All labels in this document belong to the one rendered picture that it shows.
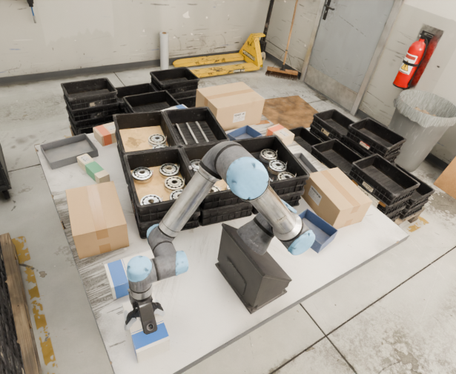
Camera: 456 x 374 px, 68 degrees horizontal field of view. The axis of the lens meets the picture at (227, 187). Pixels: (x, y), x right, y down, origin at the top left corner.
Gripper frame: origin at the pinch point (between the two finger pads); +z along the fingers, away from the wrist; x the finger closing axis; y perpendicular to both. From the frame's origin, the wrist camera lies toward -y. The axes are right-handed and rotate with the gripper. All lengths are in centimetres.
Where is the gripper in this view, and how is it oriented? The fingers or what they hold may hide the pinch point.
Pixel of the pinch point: (145, 323)
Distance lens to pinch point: 139.0
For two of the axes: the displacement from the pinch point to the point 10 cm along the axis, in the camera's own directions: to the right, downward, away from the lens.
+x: -8.9, 2.2, -4.0
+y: -4.5, -6.3, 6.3
